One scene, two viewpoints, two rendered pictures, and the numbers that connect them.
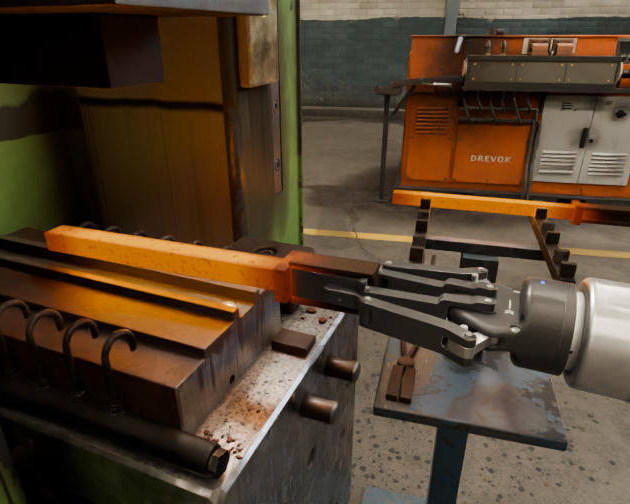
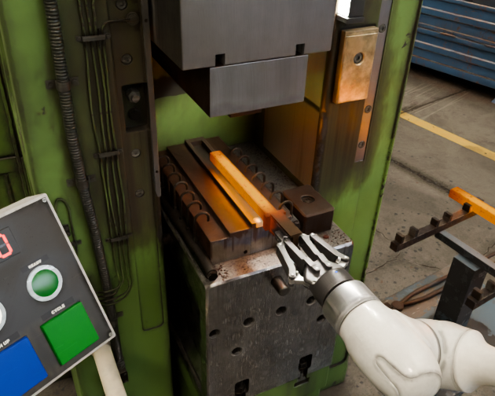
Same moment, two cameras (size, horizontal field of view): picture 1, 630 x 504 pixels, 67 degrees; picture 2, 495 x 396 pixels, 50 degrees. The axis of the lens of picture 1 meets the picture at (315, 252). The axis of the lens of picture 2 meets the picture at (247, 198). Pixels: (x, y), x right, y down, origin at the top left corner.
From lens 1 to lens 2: 74 cm
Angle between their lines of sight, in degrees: 36
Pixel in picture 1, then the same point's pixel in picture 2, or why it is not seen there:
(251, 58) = (339, 89)
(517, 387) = not seen: hidden behind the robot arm
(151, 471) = (195, 267)
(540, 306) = (324, 279)
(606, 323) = (333, 296)
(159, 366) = (213, 232)
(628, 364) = (331, 314)
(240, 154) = (324, 137)
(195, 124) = (307, 111)
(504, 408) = not seen: hidden behind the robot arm
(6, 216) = (214, 125)
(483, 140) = not seen: outside the picture
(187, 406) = (215, 251)
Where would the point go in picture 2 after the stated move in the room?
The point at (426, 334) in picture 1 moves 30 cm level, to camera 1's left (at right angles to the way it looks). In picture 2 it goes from (286, 267) to (176, 203)
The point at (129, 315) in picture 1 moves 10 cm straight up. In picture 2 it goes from (218, 205) to (218, 168)
